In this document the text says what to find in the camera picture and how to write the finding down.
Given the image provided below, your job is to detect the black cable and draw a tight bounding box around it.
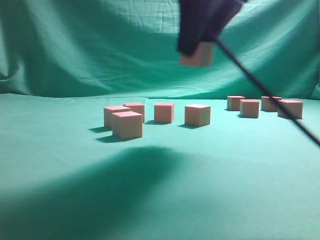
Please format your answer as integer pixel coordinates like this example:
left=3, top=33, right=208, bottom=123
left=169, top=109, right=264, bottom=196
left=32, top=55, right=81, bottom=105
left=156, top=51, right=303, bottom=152
left=207, top=29, right=320, bottom=147

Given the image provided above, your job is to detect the pink cube moved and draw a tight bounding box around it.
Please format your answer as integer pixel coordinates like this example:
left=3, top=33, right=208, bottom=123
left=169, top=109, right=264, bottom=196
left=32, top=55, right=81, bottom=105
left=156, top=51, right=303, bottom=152
left=123, top=102, right=145, bottom=123
left=103, top=105, right=131, bottom=129
left=154, top=102, right=175, bottom=124
left=239, top=99, right=260, bottom=118
left=179, top=42, right=215, bottom=67
left=184, top=104, right=211, bottom=127
left=111, top=111, right=143, bottom=140
left=278, top=99, right=304, bottom=120

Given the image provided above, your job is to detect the pink cube far right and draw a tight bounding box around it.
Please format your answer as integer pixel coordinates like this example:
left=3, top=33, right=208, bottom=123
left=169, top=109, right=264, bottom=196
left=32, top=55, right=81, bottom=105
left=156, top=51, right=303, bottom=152
left=261, top=96, right=278, bottom=112

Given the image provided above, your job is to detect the pink cube far left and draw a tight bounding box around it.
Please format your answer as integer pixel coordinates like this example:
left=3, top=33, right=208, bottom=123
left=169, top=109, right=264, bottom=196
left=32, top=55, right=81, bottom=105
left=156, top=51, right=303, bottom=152
left=227, top=95, right=245, bottom=111

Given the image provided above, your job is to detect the green cloth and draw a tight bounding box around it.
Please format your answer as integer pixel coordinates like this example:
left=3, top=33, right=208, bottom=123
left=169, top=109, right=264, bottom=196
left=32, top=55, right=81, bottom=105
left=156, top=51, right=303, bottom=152
left=0, top=0, right=320, bottom=240

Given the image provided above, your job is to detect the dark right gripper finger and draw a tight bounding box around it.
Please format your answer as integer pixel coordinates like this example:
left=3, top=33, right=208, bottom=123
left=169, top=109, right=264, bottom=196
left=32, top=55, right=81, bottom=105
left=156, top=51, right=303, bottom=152
left=177, top=0, right=213, bottom=56
left=204, top=0, right=244, bottom=42

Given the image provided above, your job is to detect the pink cube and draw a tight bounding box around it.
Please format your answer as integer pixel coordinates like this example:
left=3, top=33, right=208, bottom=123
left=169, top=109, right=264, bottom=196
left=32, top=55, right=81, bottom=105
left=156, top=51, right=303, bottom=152
left=261, top=96, right=278, bottom=112
left=227, top=95, right=245, bottom=111

